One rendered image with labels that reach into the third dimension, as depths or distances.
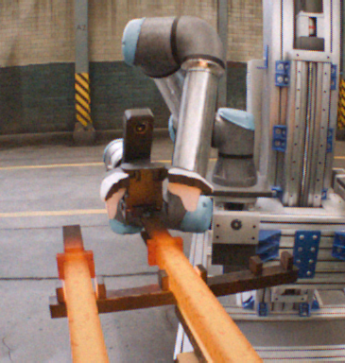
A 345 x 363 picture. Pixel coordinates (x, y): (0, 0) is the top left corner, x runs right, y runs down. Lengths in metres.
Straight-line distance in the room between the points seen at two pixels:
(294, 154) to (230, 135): 0.25
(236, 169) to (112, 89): 6.09
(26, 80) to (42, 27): 1.02
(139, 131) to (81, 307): 0.32
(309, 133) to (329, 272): 0.48
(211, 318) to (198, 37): 0.62
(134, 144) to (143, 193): 0.08
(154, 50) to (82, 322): 0.65
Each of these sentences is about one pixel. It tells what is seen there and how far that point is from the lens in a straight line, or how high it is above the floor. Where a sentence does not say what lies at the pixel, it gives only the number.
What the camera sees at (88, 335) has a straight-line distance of 0.35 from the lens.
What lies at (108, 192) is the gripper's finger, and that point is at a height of 1.00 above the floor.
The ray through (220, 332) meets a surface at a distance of 0.35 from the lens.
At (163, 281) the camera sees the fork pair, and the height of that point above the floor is 0.93.
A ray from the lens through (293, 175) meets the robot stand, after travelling 1.32.
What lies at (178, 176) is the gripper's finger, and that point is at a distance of 0.57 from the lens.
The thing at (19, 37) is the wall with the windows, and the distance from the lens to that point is 7.42.
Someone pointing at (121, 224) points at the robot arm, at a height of 0.85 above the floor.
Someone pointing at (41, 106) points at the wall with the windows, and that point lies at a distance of 7.31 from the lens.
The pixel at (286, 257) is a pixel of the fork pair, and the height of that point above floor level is 0.93.
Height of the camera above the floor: 1.15
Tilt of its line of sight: 17 degrees down
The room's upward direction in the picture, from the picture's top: straight up
